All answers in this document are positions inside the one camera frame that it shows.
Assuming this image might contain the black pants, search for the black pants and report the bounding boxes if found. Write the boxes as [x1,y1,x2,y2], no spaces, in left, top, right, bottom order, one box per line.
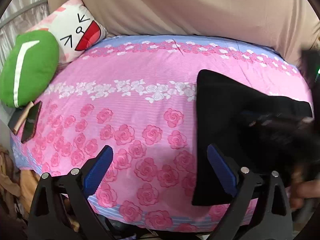
[192,70,319,206]

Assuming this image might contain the person right hand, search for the person right hand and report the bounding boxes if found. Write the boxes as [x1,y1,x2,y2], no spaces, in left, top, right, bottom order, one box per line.
[290,165,320,211]

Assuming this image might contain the brown clothes pile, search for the brown clothes pile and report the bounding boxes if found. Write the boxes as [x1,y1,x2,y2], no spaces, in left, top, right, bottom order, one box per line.
[1,146,40,220]

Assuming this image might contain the black smartphone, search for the black smartphone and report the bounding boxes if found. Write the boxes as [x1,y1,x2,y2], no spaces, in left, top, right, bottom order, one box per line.
[21,101,42,144]

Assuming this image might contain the gold slim phone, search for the gold slim phone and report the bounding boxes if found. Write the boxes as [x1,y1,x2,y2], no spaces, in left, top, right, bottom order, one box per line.
[11,101,34,135]

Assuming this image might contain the pink floral bed sheet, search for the pink floral bed sheet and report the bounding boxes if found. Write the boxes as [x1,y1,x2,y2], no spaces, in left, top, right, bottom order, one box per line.
[11,35,311,232]

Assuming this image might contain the beige padded headboard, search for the beige padded headboard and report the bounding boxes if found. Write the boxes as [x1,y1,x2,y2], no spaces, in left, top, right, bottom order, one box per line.
[48,0,319,65]

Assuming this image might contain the green plush pillow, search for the green plush pillow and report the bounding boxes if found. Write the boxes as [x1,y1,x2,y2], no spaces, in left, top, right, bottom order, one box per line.
[1,30,59,108]

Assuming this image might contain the white cartoon face pillow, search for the white cartoon face pillow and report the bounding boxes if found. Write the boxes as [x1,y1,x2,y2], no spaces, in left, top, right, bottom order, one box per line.
[29,0,107,64]

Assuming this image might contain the silver grey curtain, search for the silver grey curtain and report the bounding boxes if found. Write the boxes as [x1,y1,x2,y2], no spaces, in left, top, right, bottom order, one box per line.
[1,0,49,65]

